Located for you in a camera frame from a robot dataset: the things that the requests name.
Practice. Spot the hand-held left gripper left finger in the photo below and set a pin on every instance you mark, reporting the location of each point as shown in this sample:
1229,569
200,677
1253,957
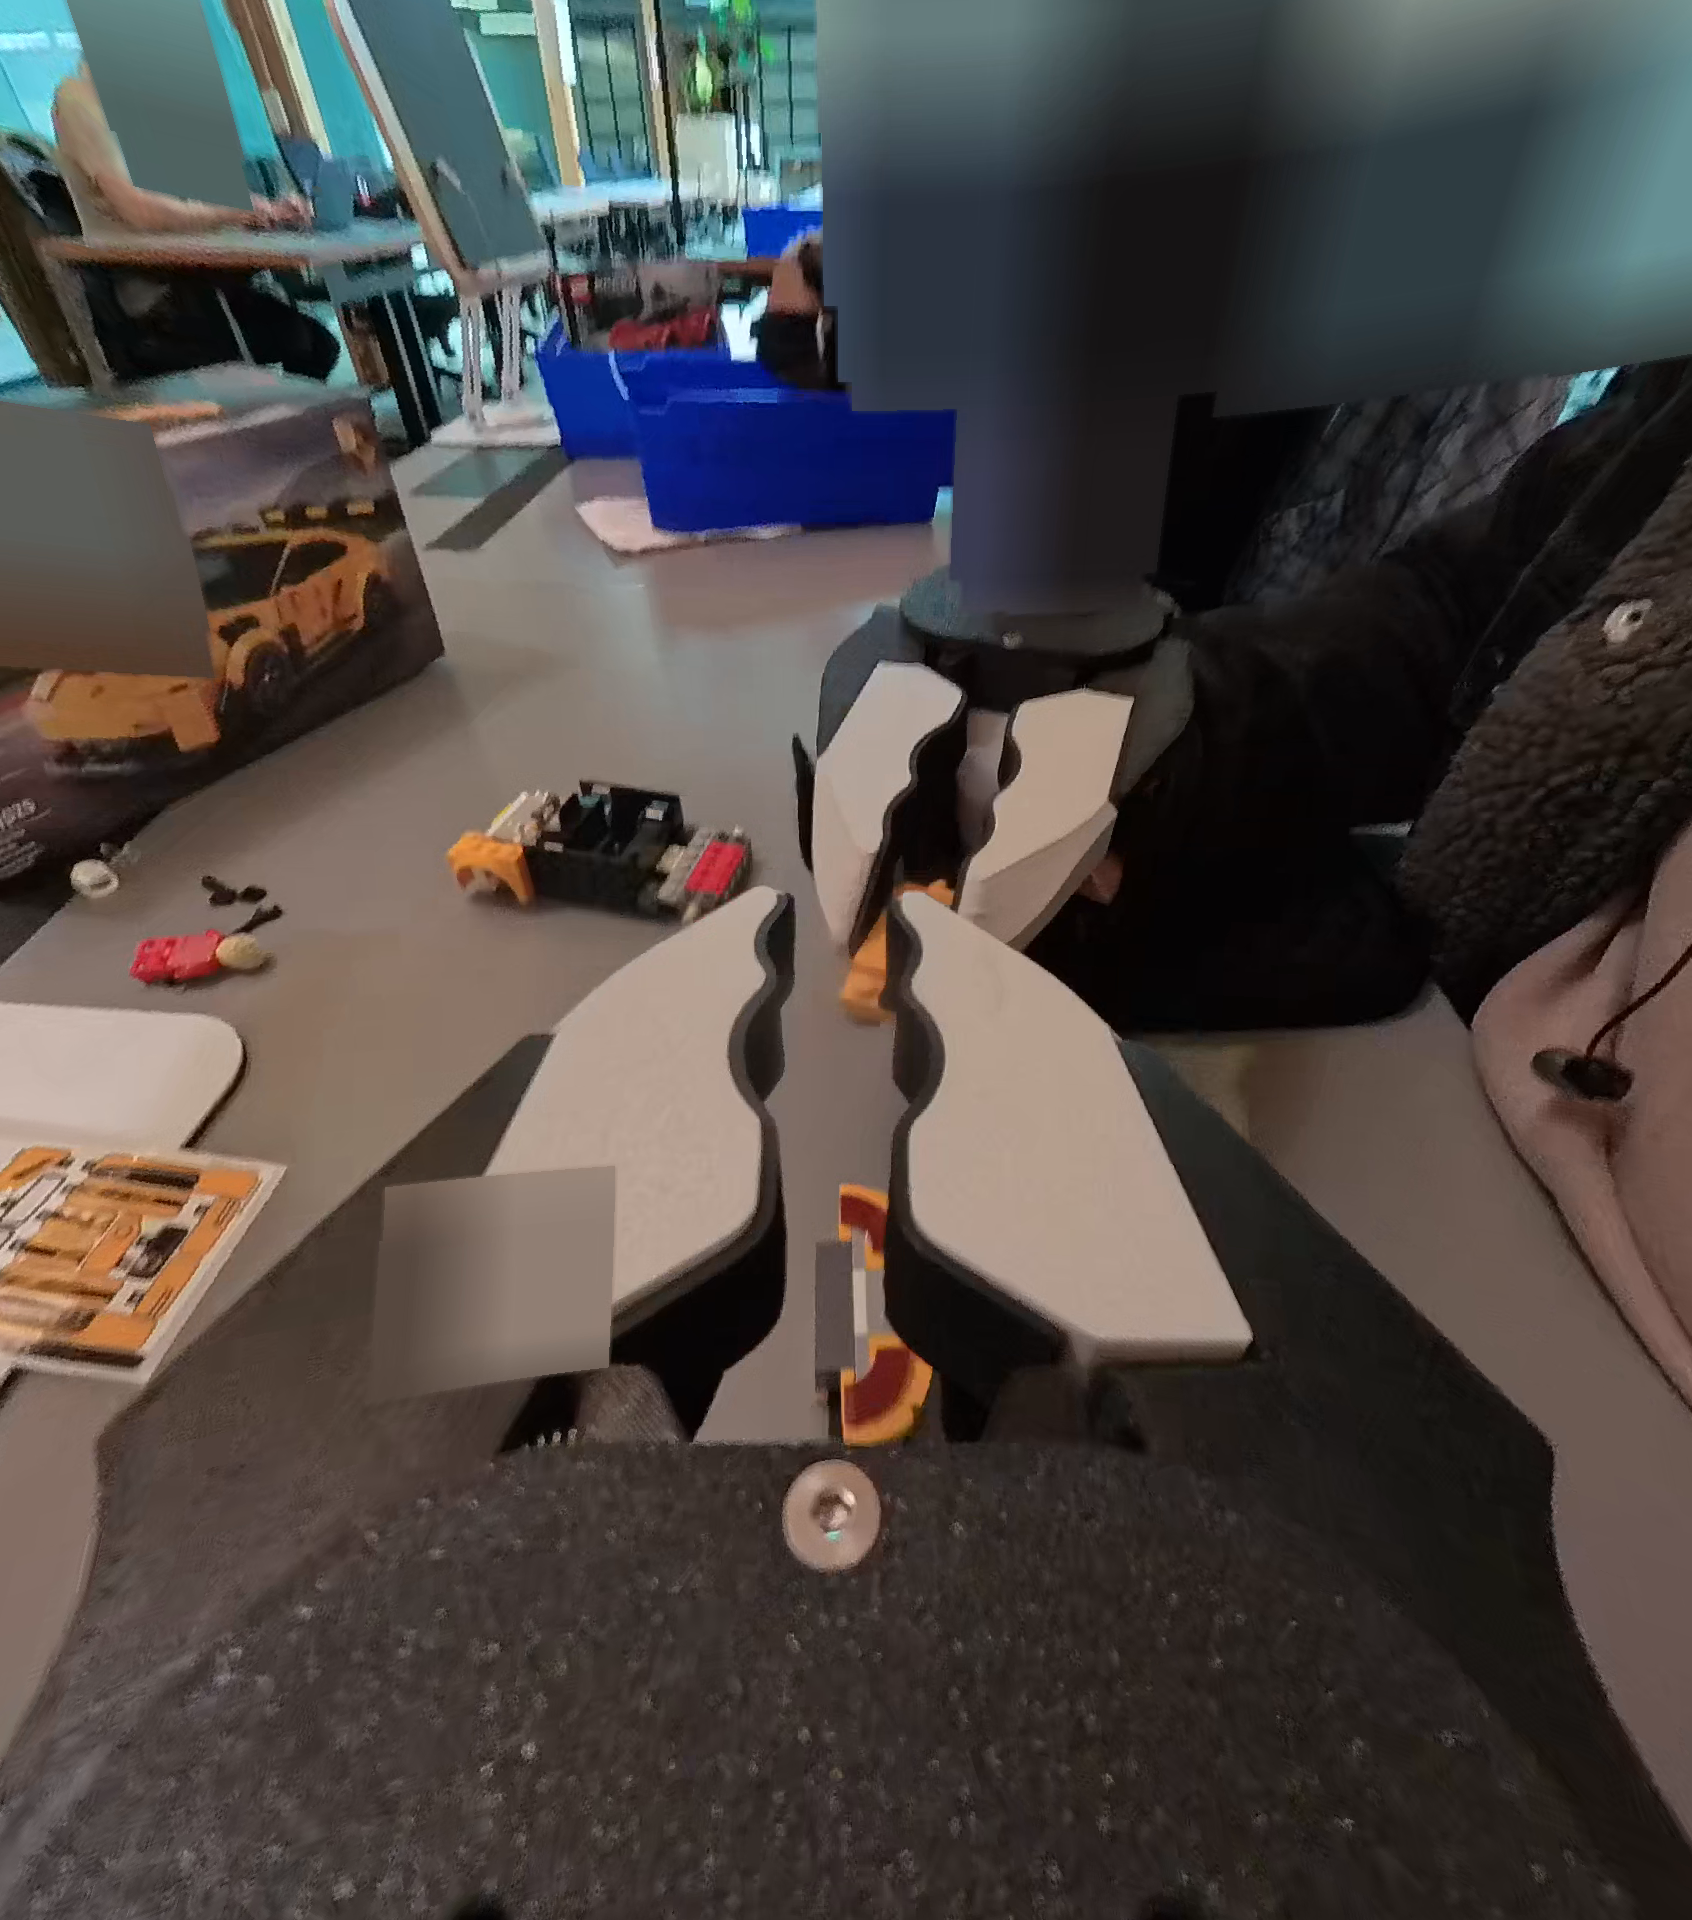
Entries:
666,1110

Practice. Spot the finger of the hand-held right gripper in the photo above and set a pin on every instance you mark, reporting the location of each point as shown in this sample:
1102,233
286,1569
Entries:
1064,795
860,780

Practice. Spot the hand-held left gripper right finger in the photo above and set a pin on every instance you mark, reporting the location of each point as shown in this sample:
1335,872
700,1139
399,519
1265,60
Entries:
1056,1171

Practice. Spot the orange lego plate stack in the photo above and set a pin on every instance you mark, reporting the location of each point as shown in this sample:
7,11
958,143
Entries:
869,974

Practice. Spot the orange lego wheel arch assembly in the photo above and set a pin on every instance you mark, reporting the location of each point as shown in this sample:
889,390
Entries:
869,1321

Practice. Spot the black lego car chassis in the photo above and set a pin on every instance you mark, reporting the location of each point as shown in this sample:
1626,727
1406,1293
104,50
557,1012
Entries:
606,848

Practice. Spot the lego set box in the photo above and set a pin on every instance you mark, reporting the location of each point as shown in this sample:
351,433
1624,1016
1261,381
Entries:
307,601

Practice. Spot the orange lego sticker sheet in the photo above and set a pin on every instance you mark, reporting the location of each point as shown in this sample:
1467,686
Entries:
81,1245

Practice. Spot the white lego piece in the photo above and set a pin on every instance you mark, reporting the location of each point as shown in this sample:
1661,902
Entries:
93,879

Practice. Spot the person's right hand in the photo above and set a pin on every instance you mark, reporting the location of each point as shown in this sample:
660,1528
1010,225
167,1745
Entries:
1100,879

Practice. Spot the blue plastic bin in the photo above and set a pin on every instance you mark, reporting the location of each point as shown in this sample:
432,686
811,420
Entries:
787,464
584,405

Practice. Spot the beige minifigure head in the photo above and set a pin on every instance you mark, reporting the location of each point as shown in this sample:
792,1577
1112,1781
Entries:
242,951

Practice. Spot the black tilted board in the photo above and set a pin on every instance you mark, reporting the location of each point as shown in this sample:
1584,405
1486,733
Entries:
457,135

